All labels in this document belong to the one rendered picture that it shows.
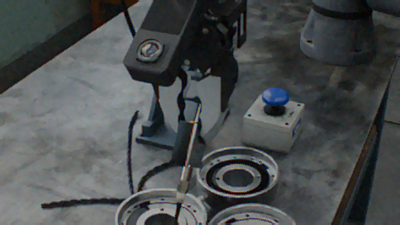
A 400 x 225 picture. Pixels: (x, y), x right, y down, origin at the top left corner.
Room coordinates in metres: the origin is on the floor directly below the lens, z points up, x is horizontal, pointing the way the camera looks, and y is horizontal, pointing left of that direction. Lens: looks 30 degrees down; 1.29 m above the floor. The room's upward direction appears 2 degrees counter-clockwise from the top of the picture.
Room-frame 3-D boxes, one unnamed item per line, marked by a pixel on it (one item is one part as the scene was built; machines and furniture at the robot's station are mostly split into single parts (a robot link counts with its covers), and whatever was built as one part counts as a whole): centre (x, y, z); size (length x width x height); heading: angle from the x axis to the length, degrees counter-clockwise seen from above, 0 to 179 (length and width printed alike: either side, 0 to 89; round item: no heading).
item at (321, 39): (1.02, -0.30, 0.85); 0.15 x 0.15 x 0.10
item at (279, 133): (0.73, -0.13, 0.82); 0.08 x 0.07 x 0.05; 152
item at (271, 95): (0.72, -0.13, 0.85); 0.04 x 0.04 x 0.05
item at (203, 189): (0.59, -0.06, 0.82); 0.10 x 0.10 x 0.04
